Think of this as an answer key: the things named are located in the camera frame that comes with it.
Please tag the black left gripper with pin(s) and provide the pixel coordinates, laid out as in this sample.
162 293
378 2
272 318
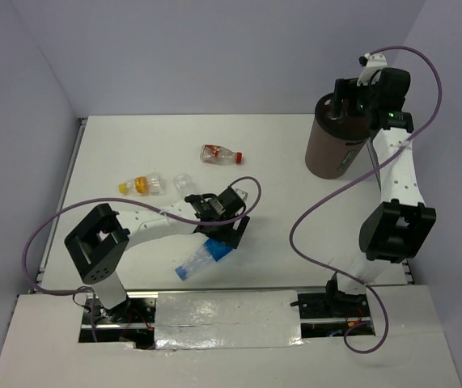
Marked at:
230 235

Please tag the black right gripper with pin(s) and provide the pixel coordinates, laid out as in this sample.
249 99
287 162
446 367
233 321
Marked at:
348 88

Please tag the blue cap crushed water bottle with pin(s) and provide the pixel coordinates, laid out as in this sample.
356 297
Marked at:
211 251

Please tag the blue label white cap bottle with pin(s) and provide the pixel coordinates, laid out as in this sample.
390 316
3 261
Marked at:
184 186

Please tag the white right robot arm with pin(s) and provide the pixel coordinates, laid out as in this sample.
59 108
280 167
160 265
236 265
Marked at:
400 224

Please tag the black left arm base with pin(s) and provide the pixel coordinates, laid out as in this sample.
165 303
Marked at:
133 324

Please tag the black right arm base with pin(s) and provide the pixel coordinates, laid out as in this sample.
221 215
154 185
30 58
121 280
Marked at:
332 303

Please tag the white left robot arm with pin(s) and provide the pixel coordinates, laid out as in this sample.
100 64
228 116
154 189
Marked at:
97 243

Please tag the brown plastic waste bin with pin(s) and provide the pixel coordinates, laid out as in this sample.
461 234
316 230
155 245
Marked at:
334 144

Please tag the red cap clear bottle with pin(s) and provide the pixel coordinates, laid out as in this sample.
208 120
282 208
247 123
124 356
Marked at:
219 155

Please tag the yellow cap orange label bottle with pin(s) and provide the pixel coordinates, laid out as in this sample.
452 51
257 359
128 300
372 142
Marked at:
143 185

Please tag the white foil covered front board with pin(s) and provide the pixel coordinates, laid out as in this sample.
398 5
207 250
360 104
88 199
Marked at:
243 339

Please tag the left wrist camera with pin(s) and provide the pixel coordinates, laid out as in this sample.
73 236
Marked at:
243 195

